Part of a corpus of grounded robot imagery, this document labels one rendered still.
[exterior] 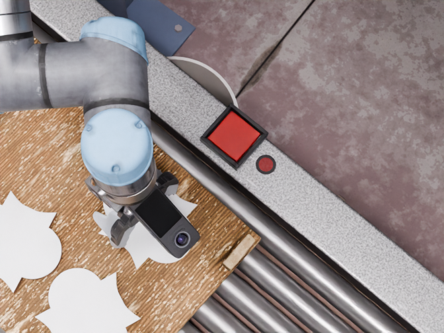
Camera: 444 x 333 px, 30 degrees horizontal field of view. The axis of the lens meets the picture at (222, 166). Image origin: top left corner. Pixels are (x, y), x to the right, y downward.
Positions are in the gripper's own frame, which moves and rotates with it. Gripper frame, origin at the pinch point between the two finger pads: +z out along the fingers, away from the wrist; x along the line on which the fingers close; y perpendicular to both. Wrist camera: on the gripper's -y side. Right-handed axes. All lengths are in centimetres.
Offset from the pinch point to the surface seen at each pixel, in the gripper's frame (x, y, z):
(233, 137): -18.4, -0.3, 2.7
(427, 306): -19.2, -39.0, 4.6
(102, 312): 14.2, -4.5, 0.8
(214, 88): -40, 22, 66
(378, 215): -52, -27, 96
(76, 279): 13.4, 1.6, 0.7
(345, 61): -80, 8, 96
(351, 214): -22.1, -21.6, 4.5
